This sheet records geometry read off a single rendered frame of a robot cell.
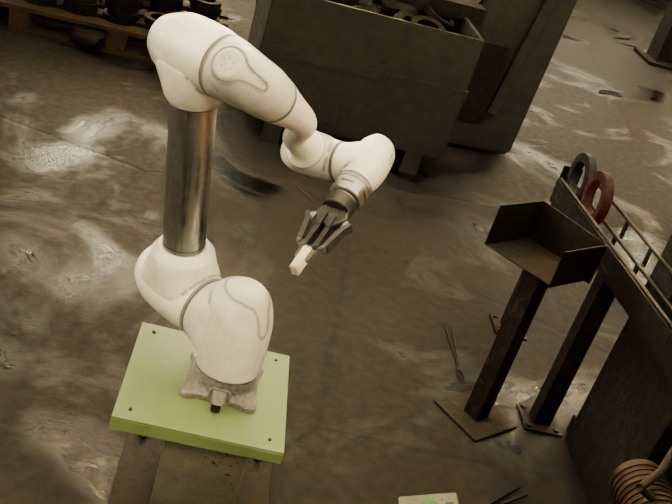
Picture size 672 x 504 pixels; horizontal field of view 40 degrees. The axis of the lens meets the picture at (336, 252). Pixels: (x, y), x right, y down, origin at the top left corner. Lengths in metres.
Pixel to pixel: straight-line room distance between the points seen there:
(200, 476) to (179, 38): 1.04
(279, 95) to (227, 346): 0.60
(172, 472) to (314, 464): 0.52
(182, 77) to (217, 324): 0.56
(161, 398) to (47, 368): 0.71
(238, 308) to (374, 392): 1.05
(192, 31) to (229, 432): 0.87
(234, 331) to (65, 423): 0.72
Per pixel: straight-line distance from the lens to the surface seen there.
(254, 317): 2.05
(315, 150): 2.26
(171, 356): 2.27
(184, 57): 1.84
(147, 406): 2.10
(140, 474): 2.47
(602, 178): 3.14
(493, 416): 3.10
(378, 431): 2.85
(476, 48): 4.46
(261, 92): 1.76
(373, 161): 2.23
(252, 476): 2.54
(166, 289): 2.15
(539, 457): 3.05
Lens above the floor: 1.74
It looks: 28 degrees down
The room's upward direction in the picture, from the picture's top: 18 degrees clockwise
